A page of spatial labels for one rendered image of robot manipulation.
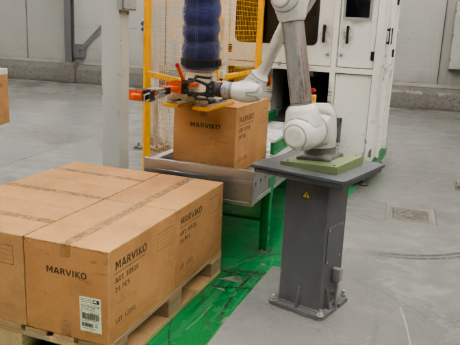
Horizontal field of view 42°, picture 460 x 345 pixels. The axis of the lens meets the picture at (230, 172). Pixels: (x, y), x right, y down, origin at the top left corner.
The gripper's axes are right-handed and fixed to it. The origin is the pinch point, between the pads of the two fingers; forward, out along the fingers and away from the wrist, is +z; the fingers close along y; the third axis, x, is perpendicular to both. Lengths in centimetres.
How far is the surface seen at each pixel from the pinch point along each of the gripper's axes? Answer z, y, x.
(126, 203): 8, 53, -49
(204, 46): -3.2, -21.2, 13.5
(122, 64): 95, -1, 93
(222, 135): -10.7, 29.5, 26.6
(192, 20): 3.6, -34.6, 11.5
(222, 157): -11, 42, 27
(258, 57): 42, -5, 248
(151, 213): -10, 53, -57
